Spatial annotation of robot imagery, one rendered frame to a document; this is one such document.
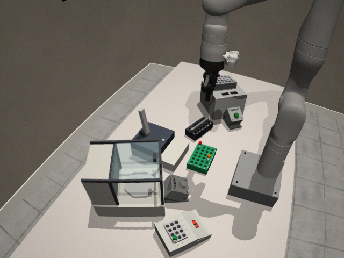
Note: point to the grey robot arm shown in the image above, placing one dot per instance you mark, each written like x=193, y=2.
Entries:
x=310, y=52

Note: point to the green tube rack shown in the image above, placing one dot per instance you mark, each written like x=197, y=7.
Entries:
x=198, y=160

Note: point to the black rectangular block with holes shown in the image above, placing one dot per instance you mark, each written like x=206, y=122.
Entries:
x=199, y=128

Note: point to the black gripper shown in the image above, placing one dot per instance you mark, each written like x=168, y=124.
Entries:
x=210, y=76

